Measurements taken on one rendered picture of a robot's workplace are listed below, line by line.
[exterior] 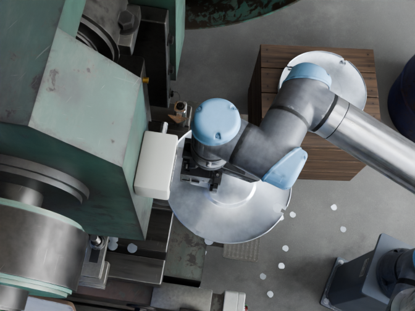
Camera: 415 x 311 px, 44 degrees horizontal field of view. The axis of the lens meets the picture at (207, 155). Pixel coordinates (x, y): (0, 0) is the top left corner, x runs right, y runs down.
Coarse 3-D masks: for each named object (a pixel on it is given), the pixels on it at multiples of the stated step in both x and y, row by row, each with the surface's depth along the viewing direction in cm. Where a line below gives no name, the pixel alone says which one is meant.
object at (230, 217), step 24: (192, 192) 115; (240, 192) 115; (264, 192) 116; (288, 192) 117; (192, 216) 113; (216, 216) 113; (240, 216) 114; (264, 216) 114; (216, 240) 111; (240, 240) 112
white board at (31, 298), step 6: (30, 300) 127; (36, 300) 125; (42, 300) 124; (48, 300) 124; (54, 300) 124; (60, 300) 125; (30, 306) 132; (36, 306) 131; (42, 306) 130; (48, 306) 128; (54, 306) 127; (60, 306) 126; (66, 306) 125; (72, 306) 125
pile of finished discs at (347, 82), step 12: (300, 60) 174; (312, 60) 174; (324, 60) 174; (336, 60) 175; (288, 72) 172; (336, 72) 173; (348, 72) 173; (336, 84) 171; (348, 84) 172; (360, 84) 172; (348, 96) 170; (360, 96) 171; (360, 108) 169; (312, 132) 169
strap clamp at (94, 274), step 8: (96, 240) 108; (104, 240) 113; (88, 248) 112; (96, 248) 112; (104, 248) 112; (88, 256) 112; (96, 256) 112; (104, 256) 113; (88, 264) 111; (96, 264) 111; (104, 264) 113; (88, 272) 111; (96, 272) 111; (104, 272) 113; (80, 280) 112; (88, 280) 112; (96, 280) 112; (104, 280) 112; (104, 288) 114
